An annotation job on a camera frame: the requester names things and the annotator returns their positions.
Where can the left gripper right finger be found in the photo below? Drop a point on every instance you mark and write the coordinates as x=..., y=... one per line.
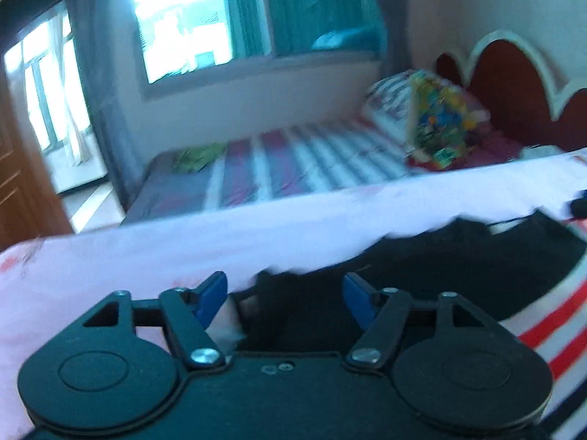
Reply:
x=381, y=315

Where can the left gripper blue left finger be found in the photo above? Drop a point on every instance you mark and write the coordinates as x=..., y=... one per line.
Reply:
x=187, y=314

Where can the striped knit children's sweater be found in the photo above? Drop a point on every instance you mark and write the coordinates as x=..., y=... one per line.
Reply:
x=531, y=276

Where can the large bedroom window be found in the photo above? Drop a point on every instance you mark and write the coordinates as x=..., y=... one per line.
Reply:
x=191, y=42

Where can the floral white bed sheet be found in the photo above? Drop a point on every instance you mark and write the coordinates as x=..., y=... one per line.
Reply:
x=46, y=283

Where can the red white scalloped headboard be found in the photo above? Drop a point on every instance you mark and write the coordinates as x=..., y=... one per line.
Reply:
x=514, y=81

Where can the green cloth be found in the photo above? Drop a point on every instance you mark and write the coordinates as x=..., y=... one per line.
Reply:
x=195, y=159

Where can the brown wooden door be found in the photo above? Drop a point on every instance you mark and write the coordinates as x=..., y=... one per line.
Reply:
x=30, y=207

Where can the striped folded pillow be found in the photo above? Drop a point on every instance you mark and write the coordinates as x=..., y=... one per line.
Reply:
x=388, y=102

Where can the balcony window with curtain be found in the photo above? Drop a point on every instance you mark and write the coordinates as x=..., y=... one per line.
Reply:
x=44, y=56

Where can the blue grey right curtain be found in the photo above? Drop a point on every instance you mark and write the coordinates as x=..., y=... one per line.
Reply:
x=395, y=15

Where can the blue grey curtain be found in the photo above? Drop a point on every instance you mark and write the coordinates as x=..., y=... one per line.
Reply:
x=395, y=15
x=93, y=43

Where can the blue grey left curtain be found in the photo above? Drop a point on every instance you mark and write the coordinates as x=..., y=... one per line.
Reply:
x=93, y=43

